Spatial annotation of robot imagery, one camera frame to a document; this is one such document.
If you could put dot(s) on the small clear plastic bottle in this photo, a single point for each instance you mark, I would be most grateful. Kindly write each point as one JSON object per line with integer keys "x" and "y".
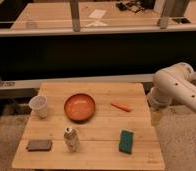
{"x": 71, "y": 139}

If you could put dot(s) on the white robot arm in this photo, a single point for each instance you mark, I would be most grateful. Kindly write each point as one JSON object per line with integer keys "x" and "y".
{"x": 173, "y": 83}

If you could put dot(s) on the orange bowl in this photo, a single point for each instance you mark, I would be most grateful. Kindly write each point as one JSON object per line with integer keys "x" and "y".
{"x": 79, "y": 107}

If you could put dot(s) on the wooden table board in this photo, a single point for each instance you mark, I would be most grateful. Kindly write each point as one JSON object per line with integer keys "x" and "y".
{"x": 99, "y": 137}

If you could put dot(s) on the green sponge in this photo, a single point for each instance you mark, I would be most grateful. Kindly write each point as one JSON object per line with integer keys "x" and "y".
{"x": 126, "y": 141}

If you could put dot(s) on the white plastic cup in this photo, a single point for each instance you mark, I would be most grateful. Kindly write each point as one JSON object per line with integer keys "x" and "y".
{"x": 38, "y": 104}

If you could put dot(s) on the white paper sheets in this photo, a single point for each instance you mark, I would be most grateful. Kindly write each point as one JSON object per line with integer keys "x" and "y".
{"x": 96, "y": 17}

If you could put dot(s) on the grey rectangular block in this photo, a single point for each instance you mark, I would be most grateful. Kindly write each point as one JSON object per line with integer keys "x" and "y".
{"x": 39, "y": 145}

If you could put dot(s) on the metal frame post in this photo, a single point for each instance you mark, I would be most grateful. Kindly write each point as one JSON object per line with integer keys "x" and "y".
{"x": 74, "y": 7}

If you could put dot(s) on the metal clamp on rail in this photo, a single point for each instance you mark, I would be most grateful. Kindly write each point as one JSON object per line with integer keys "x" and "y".
{"x": 6, "y": 83}

